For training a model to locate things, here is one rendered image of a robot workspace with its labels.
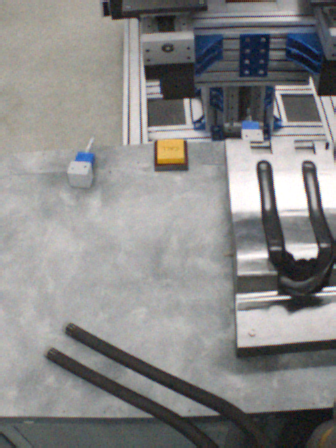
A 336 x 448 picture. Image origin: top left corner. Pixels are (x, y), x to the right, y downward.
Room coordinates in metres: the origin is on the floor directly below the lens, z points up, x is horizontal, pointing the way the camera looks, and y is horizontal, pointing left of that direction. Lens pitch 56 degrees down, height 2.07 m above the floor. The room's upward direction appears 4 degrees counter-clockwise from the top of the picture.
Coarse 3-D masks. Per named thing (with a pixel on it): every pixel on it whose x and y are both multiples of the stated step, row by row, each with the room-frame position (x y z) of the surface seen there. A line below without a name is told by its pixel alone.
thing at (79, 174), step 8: (88, 144) 1.06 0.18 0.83; (80, 152) 1.03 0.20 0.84; (88, 152) 1.03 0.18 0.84; (80, 160) 1.00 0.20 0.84; (88, 160) 1.00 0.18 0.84; (72, 168) 0.97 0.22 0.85; (80, 168) 0.97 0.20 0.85; (88, 168) 0.97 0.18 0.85; (72, 176) 0.96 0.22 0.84; (80, 176) 0.95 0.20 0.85; (88, 176) 0.95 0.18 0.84; (72, 184) 0.96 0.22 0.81; (80, 184) 0.95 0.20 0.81; (88, 184) 0.95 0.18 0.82
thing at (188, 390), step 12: (72, 324) 0.58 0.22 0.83; (72, 336) 0.56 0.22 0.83; (84, 336) 0.55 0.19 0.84; (96, 336) 0.55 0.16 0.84; (96, 348) 0.52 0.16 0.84; (108, 348) 0.51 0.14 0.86; (120, 360) 0.48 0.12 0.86; (132, 360) 0.48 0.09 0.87; (144, 372) 0.45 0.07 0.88; (156, 372) 0.44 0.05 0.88; (168, 384) 0.41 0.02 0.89; (180, 384) 0.41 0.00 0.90; (192, 384) 0.41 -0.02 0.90; (192, 396) 0.38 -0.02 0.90; (204, 396) 0.37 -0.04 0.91
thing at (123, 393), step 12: (48, 348) 0.53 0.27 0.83; (60, 360) 0.50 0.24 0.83; (72, 360) 0.49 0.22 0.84; (72, 372) 0.47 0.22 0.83; (84, 372) 0.46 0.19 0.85; (96, 372) 0.46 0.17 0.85; (96, 384) 0.43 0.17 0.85; (108, 384) 0.43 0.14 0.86; (120, 384) 0.43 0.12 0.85; (120, 396) 0.40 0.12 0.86; (132, 396) 0.40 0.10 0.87; (144, 396) 0.40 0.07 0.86; (144, 408) 0.37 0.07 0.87
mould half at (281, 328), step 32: (256, 160) 0.93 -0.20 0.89; (288, 160) 0.92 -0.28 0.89; (320, 160) 0.92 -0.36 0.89; (256, 192) 0.84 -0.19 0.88; (288, 192) 0.84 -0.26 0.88; (256, 224) 0.75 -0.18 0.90; (288, 224) 0.75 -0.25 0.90; (256, 256) 0.66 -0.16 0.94; (256, 288) 0.61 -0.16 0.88; (256, 320) 0.55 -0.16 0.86; (288, 320) 0.54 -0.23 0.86; (320, 320) 0.53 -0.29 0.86; (256, 352) 0.49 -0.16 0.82; (288, 352) 0.49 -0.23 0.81
